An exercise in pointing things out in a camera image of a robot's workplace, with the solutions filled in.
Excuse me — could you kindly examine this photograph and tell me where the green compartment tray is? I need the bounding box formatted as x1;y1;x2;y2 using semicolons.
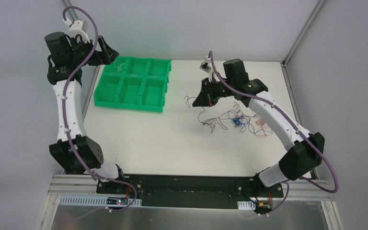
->
94;57;172;113

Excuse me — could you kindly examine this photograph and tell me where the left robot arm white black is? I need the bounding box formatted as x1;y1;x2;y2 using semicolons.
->
45;32;127;194

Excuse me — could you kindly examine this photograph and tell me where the red thin wire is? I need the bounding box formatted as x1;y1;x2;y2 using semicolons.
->
253;117;274;137

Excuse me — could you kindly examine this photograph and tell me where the left controller board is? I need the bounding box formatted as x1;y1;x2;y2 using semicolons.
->
106;197;129;207

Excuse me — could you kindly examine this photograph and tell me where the white slotted cable duct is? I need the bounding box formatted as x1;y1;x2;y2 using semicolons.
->
59;195;142;208

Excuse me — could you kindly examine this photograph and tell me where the white thin wire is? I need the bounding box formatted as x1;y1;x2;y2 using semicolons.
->
112;60;126;74

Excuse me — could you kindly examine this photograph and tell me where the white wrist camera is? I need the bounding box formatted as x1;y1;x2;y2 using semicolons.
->
200;56;216;82
63;17;90;43

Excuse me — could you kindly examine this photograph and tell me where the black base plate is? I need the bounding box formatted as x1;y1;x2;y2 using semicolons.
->
96;174;284;209

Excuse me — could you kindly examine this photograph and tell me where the right controller board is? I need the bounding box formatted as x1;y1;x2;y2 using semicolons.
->
255;202;272;212

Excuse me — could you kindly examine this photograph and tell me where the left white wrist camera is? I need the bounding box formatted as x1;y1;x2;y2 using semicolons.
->
63;17;90;43

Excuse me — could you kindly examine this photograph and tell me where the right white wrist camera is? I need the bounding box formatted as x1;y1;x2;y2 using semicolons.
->
200;56;216;82

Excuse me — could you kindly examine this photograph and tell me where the controller board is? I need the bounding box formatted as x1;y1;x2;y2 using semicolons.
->
106;197;129;207
255;202;272;212

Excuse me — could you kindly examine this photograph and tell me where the aluminium frame rail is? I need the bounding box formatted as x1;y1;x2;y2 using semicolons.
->
48;174;334;201

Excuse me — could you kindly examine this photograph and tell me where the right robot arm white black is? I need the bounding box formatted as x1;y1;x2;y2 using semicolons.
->
192;57;325;196

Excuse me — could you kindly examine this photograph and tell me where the blue thin wire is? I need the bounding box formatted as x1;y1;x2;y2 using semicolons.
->
230;115;245;128

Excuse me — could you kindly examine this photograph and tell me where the purple thin wire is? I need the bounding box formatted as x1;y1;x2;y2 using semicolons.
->
216;101;274;137

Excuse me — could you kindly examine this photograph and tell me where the right white slotted duct piece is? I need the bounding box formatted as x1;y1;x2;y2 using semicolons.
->
237;201;256;210

